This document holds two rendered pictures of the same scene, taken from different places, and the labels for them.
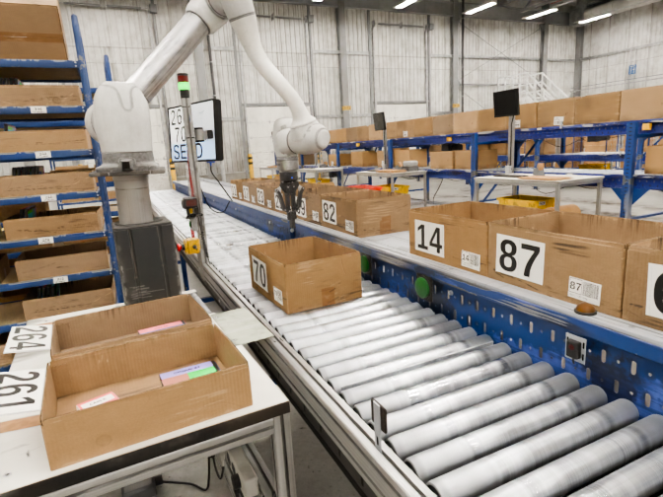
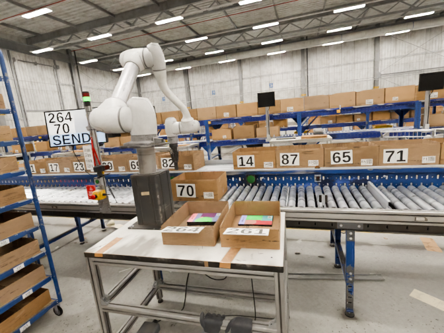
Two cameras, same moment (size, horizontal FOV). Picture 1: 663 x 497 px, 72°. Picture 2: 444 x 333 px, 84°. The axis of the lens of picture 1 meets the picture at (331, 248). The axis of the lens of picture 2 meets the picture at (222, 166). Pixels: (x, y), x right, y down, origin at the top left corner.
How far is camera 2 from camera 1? 1.44 m
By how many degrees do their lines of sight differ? 46
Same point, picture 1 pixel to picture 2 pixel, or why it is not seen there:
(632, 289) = (326, 158)
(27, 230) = not seen: outside the picture
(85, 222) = (16, 194)
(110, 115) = (148, 115)
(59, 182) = not seen: outside the picture
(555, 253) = (302, 154)
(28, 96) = not seen: outside the picture
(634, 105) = (203, 113)
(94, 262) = (23, 224)
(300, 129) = (190, 122)
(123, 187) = (150, 153)
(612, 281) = (321, 158)
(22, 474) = (275, 254)
